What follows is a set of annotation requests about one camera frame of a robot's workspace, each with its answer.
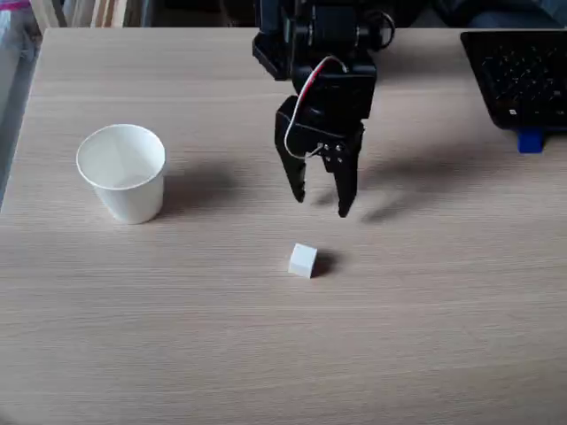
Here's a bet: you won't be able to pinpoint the white cube block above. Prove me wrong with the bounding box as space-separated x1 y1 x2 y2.
287 243 319 280

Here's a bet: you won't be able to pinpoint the blue plastic part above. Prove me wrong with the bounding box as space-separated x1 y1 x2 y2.
517 127 545 155

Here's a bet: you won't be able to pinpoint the black laptop keyboard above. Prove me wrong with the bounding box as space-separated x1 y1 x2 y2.
459 29 567 132

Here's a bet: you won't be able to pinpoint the wooden slats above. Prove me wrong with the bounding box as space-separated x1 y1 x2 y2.
30 0 154 29

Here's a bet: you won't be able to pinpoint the white red gripper cable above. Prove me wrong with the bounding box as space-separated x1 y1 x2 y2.
284 55 349 160

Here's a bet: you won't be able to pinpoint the white paper cup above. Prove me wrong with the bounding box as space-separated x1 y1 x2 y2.
74 123 167 225

